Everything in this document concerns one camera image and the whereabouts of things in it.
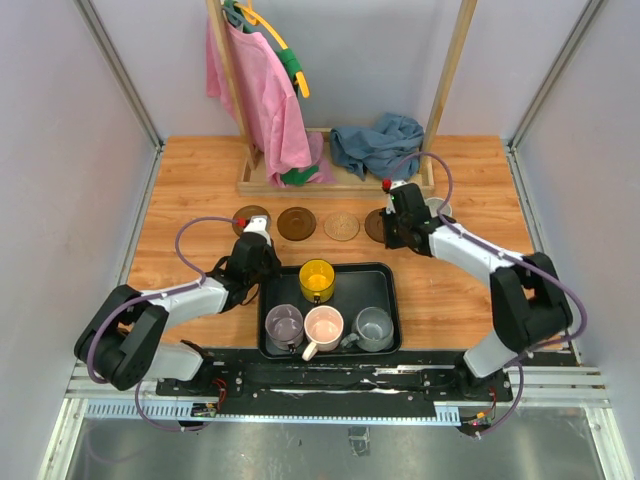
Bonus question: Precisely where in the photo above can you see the white cup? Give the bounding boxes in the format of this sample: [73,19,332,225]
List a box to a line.
[424,197,452,217]

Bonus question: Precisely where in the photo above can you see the grey mug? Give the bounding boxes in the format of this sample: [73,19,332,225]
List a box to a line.
[340,307,395,353]

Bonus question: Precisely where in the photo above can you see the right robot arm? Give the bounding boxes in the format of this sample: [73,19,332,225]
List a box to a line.
[380,179,573,400]

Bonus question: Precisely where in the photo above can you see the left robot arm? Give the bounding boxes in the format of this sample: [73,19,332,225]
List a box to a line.
[74,232,281,396]

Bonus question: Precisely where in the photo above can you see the yellow cup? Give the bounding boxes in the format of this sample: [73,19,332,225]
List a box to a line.
[298,259,336,305]

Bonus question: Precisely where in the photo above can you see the left woven rattan coaster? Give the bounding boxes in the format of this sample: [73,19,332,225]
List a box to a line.
[324,212,360,242]

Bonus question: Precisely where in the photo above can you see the purple cup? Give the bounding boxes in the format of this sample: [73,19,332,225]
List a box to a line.
[264,304,304,353]

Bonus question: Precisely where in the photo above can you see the brown wooden saucer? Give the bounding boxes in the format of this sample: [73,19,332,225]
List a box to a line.
[277,207,317,241]
[232,205,271,236]
[364,209,385,244]

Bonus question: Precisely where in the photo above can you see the wooden clothes rack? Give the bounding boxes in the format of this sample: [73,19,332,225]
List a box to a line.
[206,1,477,198]

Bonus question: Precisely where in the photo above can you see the blue crumpled cloth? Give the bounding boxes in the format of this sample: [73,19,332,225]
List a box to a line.
[329,113,424,181]

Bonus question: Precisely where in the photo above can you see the black plastic tray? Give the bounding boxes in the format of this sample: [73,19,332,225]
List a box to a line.
[258,262,402,363]

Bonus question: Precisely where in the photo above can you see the green cloth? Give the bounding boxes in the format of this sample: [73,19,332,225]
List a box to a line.
[280,165,319,187]

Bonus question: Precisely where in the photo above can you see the pink mug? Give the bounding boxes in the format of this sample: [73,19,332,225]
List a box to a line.
[302,305,344,361]

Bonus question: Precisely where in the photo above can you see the pink shirt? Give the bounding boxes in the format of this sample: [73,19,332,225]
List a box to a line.
[227,25,336,187]

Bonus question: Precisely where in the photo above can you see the green clothes hanger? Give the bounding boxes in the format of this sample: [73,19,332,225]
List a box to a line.
[222,1,302,88]

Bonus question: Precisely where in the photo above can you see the yellow clothes hanger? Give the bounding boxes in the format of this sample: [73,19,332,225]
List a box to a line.
[234,1,311,99]

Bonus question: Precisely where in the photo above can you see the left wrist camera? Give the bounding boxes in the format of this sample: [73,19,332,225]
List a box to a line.
[243,215,272,245]

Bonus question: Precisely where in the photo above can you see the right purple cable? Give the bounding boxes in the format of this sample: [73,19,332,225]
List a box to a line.
[382,152,589,361]

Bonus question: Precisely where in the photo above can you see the purple cable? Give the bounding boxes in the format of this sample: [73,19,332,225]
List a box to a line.
[87,215,249,386]
[382,152,589,361]

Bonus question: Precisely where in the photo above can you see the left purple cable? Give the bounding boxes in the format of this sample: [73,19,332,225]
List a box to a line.
[87,215,249,386]

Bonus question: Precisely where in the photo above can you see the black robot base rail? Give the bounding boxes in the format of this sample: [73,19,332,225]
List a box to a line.
[146,349,513,422]

